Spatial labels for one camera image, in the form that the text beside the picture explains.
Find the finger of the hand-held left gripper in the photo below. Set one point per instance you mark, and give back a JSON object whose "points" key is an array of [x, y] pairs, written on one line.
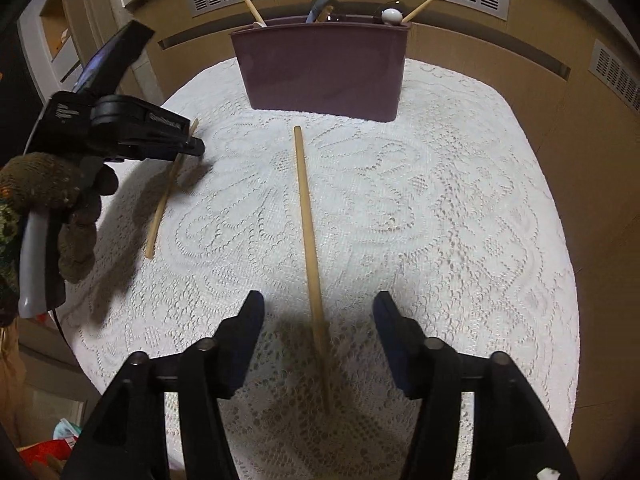
{"points": [[150, 132]]}

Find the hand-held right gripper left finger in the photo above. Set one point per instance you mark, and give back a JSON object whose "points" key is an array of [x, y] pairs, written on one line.
{"points": [[246, 352]]}

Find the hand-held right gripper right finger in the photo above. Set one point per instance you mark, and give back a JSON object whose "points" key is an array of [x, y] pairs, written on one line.
{"points": [[395, 355]]}

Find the wooden chopstick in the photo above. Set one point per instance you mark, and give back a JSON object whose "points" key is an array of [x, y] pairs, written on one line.
{"points": [[162, 210], [419, 9], [310, 240], [251, 8]]}

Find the purple plastic utensil holder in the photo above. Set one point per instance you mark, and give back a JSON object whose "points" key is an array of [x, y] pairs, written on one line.
{"points": [[320, 70]]}

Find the person's left hand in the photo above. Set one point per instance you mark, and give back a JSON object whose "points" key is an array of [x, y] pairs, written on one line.
{"points": [[40, 180]]}

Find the white lace tablecloth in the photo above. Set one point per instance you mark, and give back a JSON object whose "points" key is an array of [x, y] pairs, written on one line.
{"points": [[425, 185]]}

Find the red packet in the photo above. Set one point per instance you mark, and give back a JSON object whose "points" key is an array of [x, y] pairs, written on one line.
{"points": [[45, 460]]}

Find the small grey vent grille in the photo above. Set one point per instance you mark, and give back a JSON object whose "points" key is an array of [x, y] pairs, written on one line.
{"points": [[615, 72]]}

